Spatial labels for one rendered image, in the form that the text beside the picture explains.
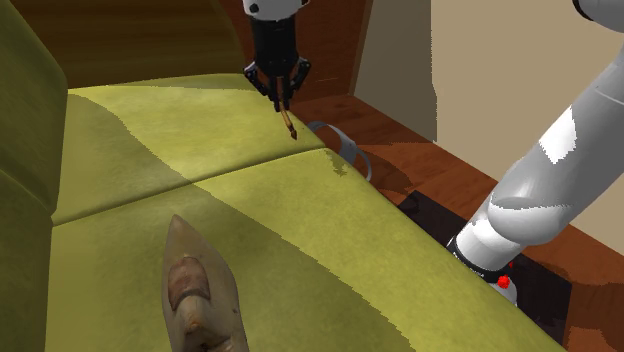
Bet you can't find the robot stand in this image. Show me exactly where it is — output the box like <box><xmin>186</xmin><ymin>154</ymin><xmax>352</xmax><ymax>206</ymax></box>
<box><xmin>396</xmin><ymin>189</ymin><xmax>574</xmax><ymax>348</ymax></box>

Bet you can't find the beige clothes iron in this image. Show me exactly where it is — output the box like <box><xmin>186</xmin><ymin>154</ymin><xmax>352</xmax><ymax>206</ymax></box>
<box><xmin>160</xmin><ymin>213</ymin><xmax>251</xmax><ymax>352</ymax></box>

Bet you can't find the olive green sofa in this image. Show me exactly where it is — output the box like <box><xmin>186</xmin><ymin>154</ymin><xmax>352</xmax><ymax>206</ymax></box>
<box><xmin>0</xmin><ymin>0</ymin><xmax>570</xmax><ymax>352</ymax></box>

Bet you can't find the grey round basket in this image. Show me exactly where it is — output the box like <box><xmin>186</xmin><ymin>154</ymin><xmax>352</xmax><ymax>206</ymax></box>
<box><xmin>305</xmin><ymin>120</ymin><xmax>373</xmax><ymax>183</ymax></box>

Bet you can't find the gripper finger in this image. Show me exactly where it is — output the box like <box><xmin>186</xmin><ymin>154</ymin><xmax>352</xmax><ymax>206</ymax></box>
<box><xmin>243</xmin><ymin>60</ymin><xmax>282</xmax><ymax>102</ymax></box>
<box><xmin>283</xmin><ymin>56</ymin><xmax>313</xmax><ymax>113</ymax></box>

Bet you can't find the brown paintbrush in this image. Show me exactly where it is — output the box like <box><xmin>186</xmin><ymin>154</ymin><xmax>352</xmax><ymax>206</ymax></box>
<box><xmin>277</xmin><ymin>76</ymin><xmax>299</xmax><ymax>142</ymax></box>

